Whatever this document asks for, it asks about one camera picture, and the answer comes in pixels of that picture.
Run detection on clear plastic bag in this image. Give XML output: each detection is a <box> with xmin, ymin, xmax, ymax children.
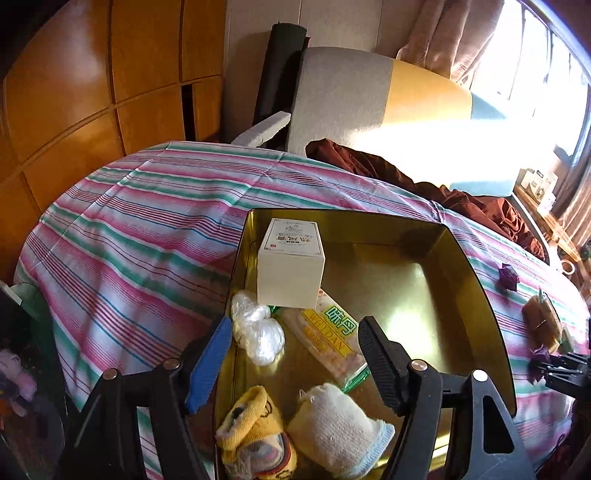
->
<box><xmin>230</xmin><ymin>290</ymin><xmax>286</xmax><ymax>367</ymax></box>

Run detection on Weidan cracker packet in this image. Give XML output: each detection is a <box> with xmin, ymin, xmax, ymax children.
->
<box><xmin>274</xmin><ymin>289</ymin><xmax>370</xmax><ymax>393</ymax></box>

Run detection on white square box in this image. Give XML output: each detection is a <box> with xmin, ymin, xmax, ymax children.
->
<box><xmin>256</xmin><ymin>218</ymin><xmax>325</xmax><ymax>309</ymax></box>

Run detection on purple-ended cracker packet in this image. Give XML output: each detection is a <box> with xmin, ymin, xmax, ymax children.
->
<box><xmin>522</xmin><ymin>290</ymin><xmax>563</xmax><ymax>384</ymax></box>

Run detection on yellow patterned sock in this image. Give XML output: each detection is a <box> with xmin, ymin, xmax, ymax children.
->
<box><xmin>215</xmin><ymin>386</ymin><xmax>297</xmax><ymax>479</ymax></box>

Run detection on white knitted sock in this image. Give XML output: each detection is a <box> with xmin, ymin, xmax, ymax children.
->
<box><xmin>287</xmin><ymin>383</ymin><xmax>396</xmax><ymax>479</ymax></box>

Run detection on striped bed sheet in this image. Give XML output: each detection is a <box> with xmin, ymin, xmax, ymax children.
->
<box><xmin>14</xmin><ymin>142</ymin><xmax>589</xmax><ymax>464</ymax></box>

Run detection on brown blanket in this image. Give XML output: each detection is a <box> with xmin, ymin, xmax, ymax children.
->
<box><xmin>305</xmin><ymin>139</ymin><xmax>547</xmax><ymax>261</ymax></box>

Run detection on wooden bedside table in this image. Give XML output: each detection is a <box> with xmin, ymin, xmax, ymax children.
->
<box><xmin>509</xmin><ymin>169</ymin><xmax>590</xmax><ymax>282</ymax></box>

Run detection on wooden wardrobe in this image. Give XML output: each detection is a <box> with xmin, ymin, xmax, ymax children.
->
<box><xmin>1</xmin><ymin>1</ymin><xmax>226</xmax><ymax>281</ymax></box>

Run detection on beige curtain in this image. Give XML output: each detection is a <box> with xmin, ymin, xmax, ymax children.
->
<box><xmin>375</xmin><ymin>0</ymin><xmax>504</xmax><ymax>84</ymax></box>

